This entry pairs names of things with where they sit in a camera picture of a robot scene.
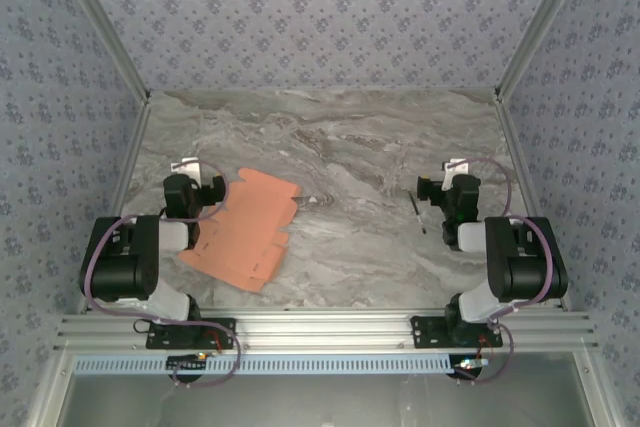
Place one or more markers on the aluminium frame post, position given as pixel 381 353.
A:
pixel 545 22
pixel 100 22

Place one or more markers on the grey metal panel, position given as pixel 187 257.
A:
pixel 320 402

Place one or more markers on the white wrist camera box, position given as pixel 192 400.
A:
pixel 189 165
pixel 452 167

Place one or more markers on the black pen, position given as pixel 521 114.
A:
pixel 417 212

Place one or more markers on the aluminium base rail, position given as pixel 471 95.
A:
pixel 320 329

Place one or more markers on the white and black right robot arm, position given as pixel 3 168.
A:
pixel 520 262

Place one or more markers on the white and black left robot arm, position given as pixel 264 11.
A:
pixel 120 262

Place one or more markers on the orange paper box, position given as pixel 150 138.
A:
pixel 250 227

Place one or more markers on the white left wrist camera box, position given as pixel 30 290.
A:
pixel 189 165

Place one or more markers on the small black controller board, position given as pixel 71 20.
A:
pixel 467 364
pixel 187 362

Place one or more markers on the aluminium table edge rail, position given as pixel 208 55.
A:
pixel 521 172
pixel 125 172

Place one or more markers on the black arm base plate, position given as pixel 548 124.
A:
pixel 165 339
pixel 430 332

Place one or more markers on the aluminium lower frame bar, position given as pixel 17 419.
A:
pixel 47 392
pixel 595 392

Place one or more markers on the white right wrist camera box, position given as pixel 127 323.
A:
pixel 452 167

